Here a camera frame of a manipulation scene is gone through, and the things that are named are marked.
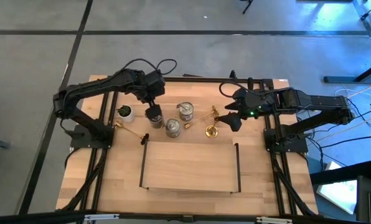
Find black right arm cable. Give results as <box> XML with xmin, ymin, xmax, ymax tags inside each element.
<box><xmin>218</xmin><ymin>81</ymin><xmax>251</xmax><ymax>99</ymax></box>

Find small plant in white pot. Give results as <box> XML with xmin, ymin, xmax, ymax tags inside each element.
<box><xmin>116</xmin><ymin>105</ymin><xmax>136</xmax><ymax>123</ymax></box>

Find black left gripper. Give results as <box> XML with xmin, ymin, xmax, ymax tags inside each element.
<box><xmin>132</xmin><ymin>70</ymin><xmax>166</xmax><ymax>120</ymax></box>

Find black chair leg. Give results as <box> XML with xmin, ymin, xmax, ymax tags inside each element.
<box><xmin>240</xmin><ymin>0</ymin><xmax>254</xmax><ymax>15</ymax></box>

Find black rig crossbar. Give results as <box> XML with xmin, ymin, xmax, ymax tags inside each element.
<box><xmin>0</xmin><ymin>210</ymin><xmax>371</xmax><ymax>224</ymax></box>

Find blue-lit desk leg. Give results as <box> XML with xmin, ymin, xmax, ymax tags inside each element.
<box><xmin>324</xmin><ymin>58</ymin><xmax>371</xmax><ymax>84</ymax></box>

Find black desk frame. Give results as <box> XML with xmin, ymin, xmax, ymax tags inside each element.
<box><xmin>352</xmin><ymin>0</ymin><xmax>371</xmax><ymax>60</ymax></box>

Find white floor cable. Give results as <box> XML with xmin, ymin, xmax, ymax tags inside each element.
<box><xmin>334</xmin><ymin>88</ymin><xmax>360</xmax><ymax>99</ymax></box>

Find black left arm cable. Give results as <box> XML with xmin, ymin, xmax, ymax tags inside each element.
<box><xmin>122</xmin><ymin>58</ymin><xmax>177</xmax><ymax>76</ymax></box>

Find wooden riser shelf black legs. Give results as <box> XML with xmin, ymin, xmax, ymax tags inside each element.
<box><xmin>139</xmin><ymin>141</ymin><xmax>242</xmax><ymax>194</ymax></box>

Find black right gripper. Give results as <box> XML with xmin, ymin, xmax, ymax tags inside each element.
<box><xmin>218</xmin><ymin>88</ymin><xmax>275</xmax><ymax>132</ymax></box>

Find silver bracket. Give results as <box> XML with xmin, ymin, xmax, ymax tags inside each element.
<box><xmin>84</xmin><ymin>213</ymin><xmax>120</xmax><ymax>222</ymax></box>
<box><xmin>256</xmin><ymin>217</ymin><xmax>293</xmax><ymax>224</ymax></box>

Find black floor cable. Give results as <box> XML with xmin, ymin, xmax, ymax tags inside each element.
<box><xmin>321</xmin><ymin>135</ymin><xmax>371</xmax><ymax>149</ymax></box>

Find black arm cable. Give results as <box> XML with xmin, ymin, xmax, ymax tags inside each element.
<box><xmin>218</xmin><ymin>81</ymin><xmax>251</xmax><ymax>99</ymax></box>
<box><xmin>122</xmin><ymin>58</ymin><xmax>177</xmax><ymax>76</ymax></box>

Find black aluminium table frame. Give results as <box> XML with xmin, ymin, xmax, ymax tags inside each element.
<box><xmin>56</xmin><ymin>76</ymin><xmax>319</xmax><ymax>218</ymax></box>

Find black desk bar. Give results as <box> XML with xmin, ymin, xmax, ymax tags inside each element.
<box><xmin>309</xmin><ymin>161</ymin><xmax>371</xmax><ymax>185</ymax></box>

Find white lit display panel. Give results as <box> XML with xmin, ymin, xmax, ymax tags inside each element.
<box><xmin>316</xmin><ymin>161</ymin><xmax>358</xmax><ymax>215</ymax></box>

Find gold candlestick holder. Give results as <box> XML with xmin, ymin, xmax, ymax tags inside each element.
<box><xmin>205</xmin><ymin>114</ymin><xmax>220</xmax><ymax>139</ymax></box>
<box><xmin>183</xmin><ymin>105</ymin><xmax>220</xmax><ymax>129</ymax></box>
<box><xmin>114</xmin><ymin>120</ymin><xmax>150</xmax><ymax>146</ymax></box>

